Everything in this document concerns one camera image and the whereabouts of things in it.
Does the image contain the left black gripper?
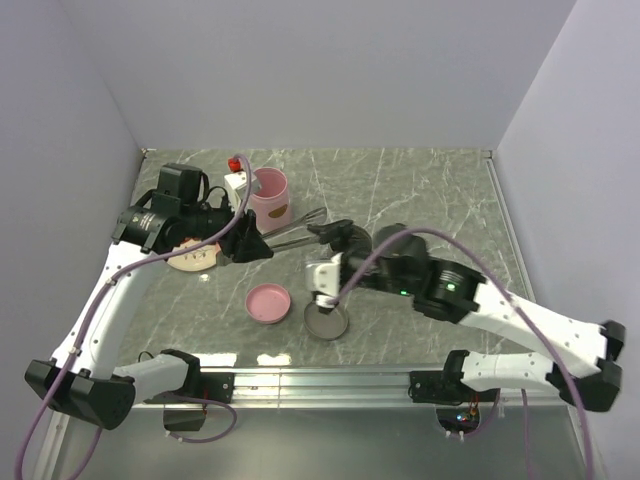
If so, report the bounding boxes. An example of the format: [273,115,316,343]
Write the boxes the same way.
[182,189,274,263]

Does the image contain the pink container lid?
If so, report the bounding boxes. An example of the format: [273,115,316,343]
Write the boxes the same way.
[245,283,291,325]

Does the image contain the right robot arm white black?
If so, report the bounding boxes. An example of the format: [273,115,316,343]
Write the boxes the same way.
[305,220,626,413]

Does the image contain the grey cylindrical container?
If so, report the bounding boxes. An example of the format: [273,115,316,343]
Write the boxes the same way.
[344,225,373,259]

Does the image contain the pink floral plate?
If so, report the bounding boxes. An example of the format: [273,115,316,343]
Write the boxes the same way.
[166,238,220,273]

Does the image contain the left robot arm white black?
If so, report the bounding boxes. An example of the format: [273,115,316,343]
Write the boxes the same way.
[25,154,274,430]

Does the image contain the grey container lid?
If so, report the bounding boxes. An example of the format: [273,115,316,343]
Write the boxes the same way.
[303,302,349,341]

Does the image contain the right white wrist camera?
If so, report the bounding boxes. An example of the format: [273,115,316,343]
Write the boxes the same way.
[304,253,343,315]

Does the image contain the metal tongs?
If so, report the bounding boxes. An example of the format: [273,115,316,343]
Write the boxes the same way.
[262,207,328,243]

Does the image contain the pink cylindrical container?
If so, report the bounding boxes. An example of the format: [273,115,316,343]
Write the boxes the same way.
[249,167,293,233]

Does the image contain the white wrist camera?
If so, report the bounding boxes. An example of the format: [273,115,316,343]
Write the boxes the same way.
[224,154,247,211]
[304,253,343,315]

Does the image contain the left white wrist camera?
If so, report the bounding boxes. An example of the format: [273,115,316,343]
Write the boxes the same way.
[224,154,247,211]

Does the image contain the aluminium rail frame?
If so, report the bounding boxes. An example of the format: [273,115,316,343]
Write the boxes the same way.
[34,366,606,479]

